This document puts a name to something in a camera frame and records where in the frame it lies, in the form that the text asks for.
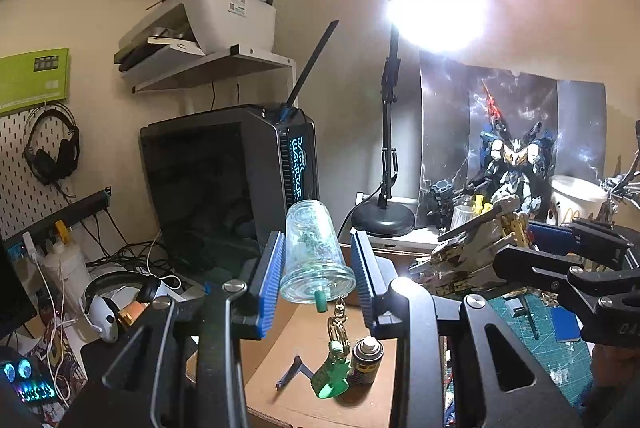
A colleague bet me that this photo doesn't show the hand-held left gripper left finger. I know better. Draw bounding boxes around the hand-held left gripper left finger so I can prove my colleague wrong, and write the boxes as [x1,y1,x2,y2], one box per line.
[102,231,286,428]

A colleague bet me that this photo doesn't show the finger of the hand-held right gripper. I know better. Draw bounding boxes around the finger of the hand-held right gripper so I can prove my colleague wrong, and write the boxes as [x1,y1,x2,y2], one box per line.
[527,217,640,266]
[492,244,608,306]

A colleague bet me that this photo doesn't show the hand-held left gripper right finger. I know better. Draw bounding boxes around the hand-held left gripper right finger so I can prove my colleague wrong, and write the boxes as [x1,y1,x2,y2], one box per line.
[350,231,583,428]

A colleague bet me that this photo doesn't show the clear miniature cup keychain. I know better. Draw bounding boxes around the clear miniature cup keychain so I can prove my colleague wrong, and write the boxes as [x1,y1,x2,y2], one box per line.
[279,199,357,314]

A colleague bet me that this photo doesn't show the gold and white model parts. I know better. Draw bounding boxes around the gold and white model parts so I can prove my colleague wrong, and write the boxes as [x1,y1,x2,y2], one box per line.
[407,199,532,300]

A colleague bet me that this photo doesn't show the green figure keychain charm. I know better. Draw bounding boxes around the green figure keychain charm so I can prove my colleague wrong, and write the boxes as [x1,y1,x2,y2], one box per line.
[311,301,352,403]

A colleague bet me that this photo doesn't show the white paper cup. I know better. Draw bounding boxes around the white paper cup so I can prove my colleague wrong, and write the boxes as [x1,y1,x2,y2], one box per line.
[549,175,609,227]

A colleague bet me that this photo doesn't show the blue sanding block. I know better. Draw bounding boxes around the blue sanding block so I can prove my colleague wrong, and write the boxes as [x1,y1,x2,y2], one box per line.
[554,310,582,342]

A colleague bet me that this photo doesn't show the black desk lamp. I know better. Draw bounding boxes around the black desk lamp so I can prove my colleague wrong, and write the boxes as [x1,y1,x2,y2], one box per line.
[350,0,489,238]

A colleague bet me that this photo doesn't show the cardboard box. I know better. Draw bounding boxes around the cardboard box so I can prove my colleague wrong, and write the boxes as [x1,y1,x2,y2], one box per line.
[185,247,451,428]

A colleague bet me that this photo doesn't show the small spray can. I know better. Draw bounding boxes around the small spray can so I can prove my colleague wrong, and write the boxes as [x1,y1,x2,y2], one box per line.
[351,336,385,387]

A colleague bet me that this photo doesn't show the small clear plastic cup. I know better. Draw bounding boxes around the small clear plastic cup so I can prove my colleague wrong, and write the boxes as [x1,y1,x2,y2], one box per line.
[451,203,476,232]

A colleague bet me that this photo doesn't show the silver winged model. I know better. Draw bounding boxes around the silver winged model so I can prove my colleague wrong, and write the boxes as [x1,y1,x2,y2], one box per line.
[597,120,640,223]

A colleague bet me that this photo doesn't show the green cutting mat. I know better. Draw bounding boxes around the green cutting mat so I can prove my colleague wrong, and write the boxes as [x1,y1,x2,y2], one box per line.
[487,292,597,405]

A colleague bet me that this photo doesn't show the dark blue clip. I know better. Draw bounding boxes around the dark blue clip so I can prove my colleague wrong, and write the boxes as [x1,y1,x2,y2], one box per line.
[274,356,314,392]

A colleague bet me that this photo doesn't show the small dark robot model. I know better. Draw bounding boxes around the small dark robot model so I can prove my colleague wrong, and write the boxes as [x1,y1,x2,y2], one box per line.
[424,178,459,229]

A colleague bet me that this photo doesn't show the white and blue robot model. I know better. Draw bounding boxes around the white and blue robot model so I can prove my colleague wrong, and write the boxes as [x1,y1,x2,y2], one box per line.
[419,51,609,229]

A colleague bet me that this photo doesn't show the black computer tower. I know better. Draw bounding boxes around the black computer tower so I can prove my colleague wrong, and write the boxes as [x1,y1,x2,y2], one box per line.
[139,105,321,275]

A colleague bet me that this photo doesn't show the white headphones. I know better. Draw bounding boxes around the white headphones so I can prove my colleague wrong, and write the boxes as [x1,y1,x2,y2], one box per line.
[82,271,162,345]

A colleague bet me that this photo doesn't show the white plastic bottle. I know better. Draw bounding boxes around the white plastic bottle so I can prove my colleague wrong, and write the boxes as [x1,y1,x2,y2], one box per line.
[42,240,92,325]

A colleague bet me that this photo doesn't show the black power strip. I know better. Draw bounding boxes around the black power strip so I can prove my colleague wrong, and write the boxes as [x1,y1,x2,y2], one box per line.
[0,190,112,261]

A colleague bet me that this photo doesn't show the black antenna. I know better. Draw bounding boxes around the black antenna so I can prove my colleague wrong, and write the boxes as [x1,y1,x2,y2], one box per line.
[284,20,340,110]

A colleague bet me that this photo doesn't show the black headphones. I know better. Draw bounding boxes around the black headphones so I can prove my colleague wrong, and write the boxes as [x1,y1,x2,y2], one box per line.
[22,105,81,187]

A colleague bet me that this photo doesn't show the black monitor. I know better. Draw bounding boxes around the black monitor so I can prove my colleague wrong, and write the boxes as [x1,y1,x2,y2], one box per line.
[0,237,39,340]

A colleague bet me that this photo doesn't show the white pegboard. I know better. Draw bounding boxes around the white pegboard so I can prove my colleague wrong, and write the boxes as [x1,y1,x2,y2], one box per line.
[0,101,117,254]

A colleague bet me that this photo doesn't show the white printer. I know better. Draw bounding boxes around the white printer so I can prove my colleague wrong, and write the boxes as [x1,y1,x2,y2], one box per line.
[113,0,277,75]

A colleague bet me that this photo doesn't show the green flat box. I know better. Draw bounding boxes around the green flat box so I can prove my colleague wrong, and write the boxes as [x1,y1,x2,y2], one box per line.
[0,48,71,116]

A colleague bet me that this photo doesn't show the white wall shelf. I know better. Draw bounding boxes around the white wall shelf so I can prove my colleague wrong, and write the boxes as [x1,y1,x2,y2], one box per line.
[132,43,297,95]

